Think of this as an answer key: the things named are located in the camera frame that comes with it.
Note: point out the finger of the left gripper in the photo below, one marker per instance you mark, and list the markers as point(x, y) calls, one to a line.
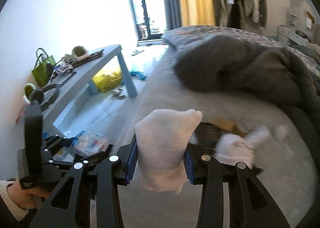
point(54, 143)
point(95, 156)

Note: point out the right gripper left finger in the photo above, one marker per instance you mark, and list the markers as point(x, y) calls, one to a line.
point(75, 185)

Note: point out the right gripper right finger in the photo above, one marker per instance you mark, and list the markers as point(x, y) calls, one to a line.
point(231, 195)

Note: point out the clear plastic snack wrapper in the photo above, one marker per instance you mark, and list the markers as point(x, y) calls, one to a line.
point(88, 144)

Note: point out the black printed wrapper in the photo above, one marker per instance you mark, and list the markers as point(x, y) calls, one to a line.
point(206, 137)

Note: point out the white cloth rag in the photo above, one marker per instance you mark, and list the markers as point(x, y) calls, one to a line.
point(162, 139)

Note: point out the brown tape roll core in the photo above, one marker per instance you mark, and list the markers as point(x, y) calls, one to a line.
point(227, 126)

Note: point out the left forearm white sleeve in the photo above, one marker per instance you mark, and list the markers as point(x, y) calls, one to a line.
point(16, 212)

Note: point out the left hand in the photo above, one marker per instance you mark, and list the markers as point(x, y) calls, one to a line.
point(25, 199)

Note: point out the grey over-ear headphones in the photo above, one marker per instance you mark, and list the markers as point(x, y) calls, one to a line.
point(45, 96)

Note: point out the white crumpled tissue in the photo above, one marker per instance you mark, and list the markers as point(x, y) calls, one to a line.
point(231, 149)

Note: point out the light blue side table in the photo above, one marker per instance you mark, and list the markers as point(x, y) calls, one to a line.
point(83, 75)

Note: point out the green gift bag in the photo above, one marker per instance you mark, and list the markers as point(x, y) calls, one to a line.
point(43, 67)

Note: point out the yellow plastic bag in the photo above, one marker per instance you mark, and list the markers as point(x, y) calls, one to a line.
point(107, 80)

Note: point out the grey fluffy blanket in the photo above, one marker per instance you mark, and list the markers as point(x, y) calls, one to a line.
point(272, 73)

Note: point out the white dresser with mirror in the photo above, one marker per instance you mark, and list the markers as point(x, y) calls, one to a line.
point(300, 25)

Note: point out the black wire frame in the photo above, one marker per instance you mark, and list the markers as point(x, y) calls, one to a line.
point(61, 79)

